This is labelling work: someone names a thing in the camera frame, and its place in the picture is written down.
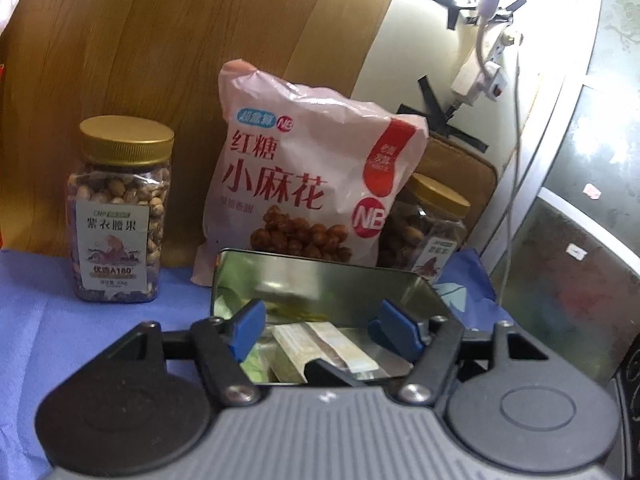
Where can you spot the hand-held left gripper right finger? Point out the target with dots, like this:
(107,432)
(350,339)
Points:
(399,324)

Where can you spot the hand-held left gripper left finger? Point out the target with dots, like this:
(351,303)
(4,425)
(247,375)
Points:
(248,324)

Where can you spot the beige snack packet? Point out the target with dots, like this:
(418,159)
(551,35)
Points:
(310,345)

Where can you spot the shiny metal tin box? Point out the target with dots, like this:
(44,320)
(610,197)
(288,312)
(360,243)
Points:
(325,285)

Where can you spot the green snack packet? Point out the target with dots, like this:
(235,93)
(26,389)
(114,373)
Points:
(257,367)

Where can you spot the clear jar of dark nuts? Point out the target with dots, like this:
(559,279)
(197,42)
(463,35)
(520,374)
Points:
(432,232)

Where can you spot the pink snack bag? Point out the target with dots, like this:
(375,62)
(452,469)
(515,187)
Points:
(300,160)

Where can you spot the clear jar of pale nuts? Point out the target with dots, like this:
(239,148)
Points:
(117,200)

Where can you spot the frosted glass door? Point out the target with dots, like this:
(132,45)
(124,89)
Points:
(575,270)

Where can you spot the small white sticker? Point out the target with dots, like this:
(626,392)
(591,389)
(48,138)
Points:
(592,191)
(576,251)

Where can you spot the blue printed bedsheet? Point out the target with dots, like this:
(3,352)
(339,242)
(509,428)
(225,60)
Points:
(40,320)

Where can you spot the white power strip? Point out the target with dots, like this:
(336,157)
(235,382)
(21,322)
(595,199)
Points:
(479,77)

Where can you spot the wooden cabinet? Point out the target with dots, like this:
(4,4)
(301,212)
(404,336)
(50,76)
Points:
(150,60)

